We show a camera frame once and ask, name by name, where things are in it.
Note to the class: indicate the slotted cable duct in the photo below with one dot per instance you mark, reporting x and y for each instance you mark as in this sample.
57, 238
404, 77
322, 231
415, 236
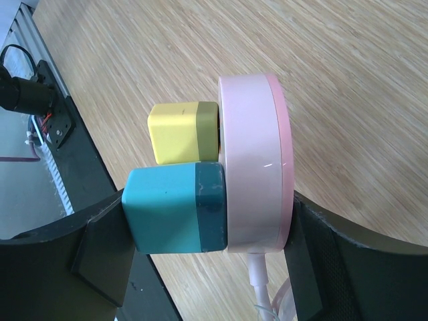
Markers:
57, 180

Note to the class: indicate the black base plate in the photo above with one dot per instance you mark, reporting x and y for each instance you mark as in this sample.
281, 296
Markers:
88, 182

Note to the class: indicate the round pink socket base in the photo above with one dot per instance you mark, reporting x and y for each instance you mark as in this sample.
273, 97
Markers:
258, 160

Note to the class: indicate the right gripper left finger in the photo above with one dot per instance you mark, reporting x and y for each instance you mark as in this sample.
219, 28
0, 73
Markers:
67, 261

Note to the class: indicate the teal plug adapter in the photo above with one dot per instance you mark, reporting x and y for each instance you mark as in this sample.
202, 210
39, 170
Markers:
178, 208

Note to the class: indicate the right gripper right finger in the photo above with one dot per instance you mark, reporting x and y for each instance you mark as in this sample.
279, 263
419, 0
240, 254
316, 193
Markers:
340, 270

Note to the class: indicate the yellow plug adapter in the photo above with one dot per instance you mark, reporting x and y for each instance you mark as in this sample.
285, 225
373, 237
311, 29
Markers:
184, 132

